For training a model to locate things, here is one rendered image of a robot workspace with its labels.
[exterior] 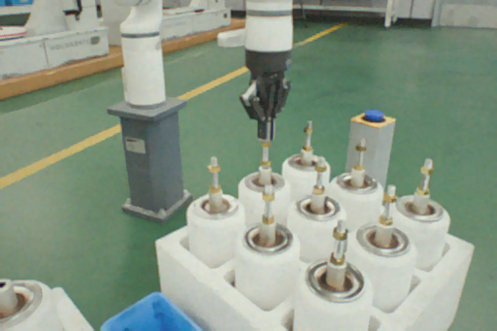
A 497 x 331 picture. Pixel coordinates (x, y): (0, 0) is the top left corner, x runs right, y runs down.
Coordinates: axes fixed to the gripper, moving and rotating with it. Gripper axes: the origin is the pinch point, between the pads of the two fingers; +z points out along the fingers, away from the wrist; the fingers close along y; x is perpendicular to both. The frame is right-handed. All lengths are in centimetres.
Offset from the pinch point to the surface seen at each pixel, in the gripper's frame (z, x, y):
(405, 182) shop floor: 35, -13, 63
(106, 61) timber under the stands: 31, 198, 109
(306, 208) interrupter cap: 10.3, -10.3, -3.6
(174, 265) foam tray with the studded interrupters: 19.5, 5.6, -18.7
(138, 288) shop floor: 35.7, 20.9, -15.5
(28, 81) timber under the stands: 30, 188, 50
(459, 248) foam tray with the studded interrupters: 17.4, -32.6, 10.4
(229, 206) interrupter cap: 10.3, 0.2, -10.4
